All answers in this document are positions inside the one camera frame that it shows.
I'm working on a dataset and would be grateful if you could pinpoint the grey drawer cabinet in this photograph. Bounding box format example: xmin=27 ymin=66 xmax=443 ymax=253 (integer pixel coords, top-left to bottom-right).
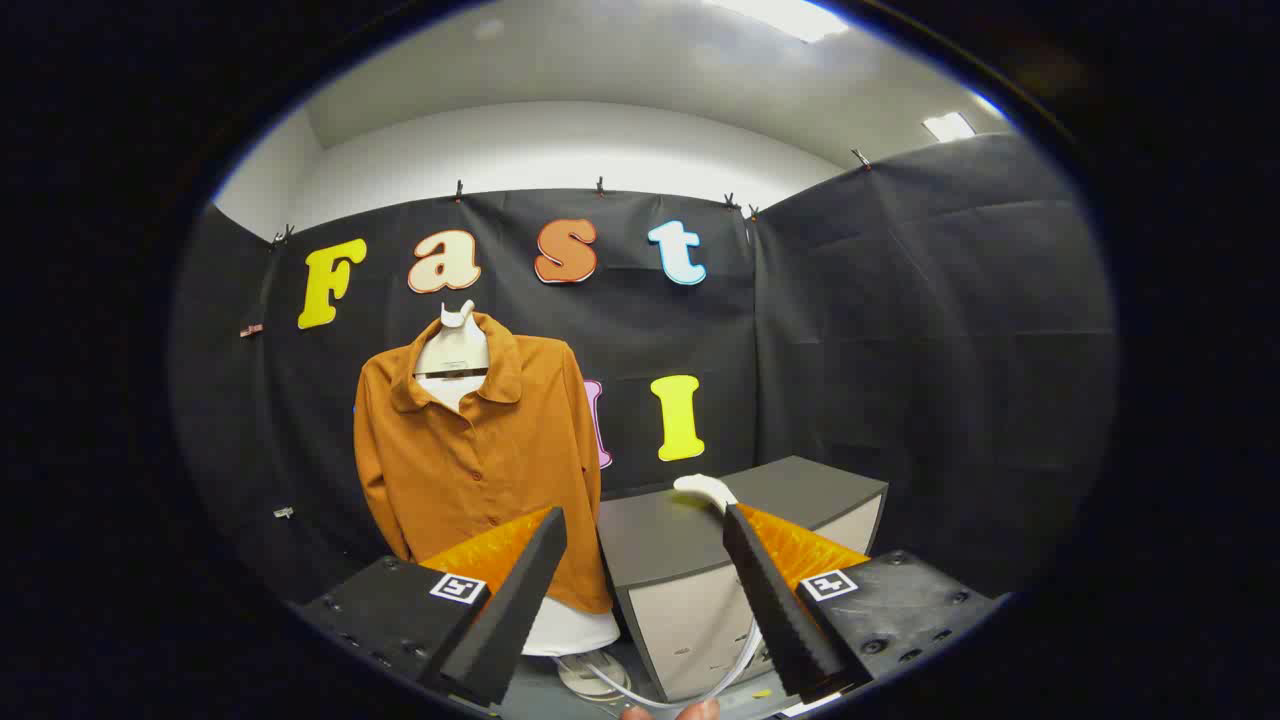
xmin=597 ymin=456 xmax=889 ymax=703

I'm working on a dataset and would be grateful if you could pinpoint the white mannequin torso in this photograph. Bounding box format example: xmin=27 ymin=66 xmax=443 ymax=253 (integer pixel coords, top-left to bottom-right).
xmin=415 ymin=375 xmax=621 ymax=658

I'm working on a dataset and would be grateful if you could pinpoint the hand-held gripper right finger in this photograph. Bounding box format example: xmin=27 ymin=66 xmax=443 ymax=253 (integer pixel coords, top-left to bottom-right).
xmin=722 ymin=503 xmax=1004 ymax=706

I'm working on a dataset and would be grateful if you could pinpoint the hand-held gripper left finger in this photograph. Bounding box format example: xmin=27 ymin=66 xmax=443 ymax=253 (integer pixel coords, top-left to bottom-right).
xmin=293 ymin=505 xmax=569 ymax=709

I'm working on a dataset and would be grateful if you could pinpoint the orange button-up shirt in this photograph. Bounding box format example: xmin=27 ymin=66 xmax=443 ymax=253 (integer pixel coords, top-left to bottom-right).
xmin=353 ymin=312 xmax=613 ymax=615

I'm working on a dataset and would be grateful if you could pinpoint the round white floor base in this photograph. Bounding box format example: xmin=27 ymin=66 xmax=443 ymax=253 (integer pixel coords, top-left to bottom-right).
xmin=555 ymin=650 xmax=633 ymax=701

